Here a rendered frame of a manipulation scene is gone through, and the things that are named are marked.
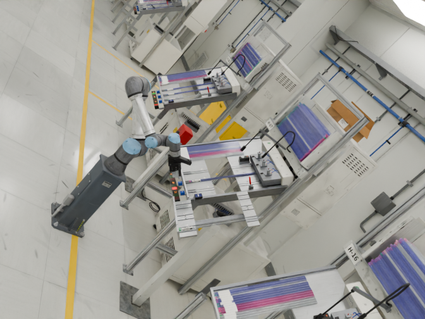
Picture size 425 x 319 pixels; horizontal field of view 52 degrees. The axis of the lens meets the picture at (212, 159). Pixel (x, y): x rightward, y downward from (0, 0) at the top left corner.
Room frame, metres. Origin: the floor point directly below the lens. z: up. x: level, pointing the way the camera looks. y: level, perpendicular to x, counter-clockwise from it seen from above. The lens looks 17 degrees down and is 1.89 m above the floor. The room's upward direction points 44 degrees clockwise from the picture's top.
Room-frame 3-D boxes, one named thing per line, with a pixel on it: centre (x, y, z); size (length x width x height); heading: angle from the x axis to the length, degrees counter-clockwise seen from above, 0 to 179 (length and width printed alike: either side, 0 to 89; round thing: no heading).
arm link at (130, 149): (2.65, 0.44, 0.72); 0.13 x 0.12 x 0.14; 174
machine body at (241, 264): (3.35, -0.43, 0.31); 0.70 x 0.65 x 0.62; 32
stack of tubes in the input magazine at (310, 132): (3.23, -0.36, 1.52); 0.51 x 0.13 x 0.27; 32
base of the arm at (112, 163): (2.64, 0.44, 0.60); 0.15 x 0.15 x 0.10
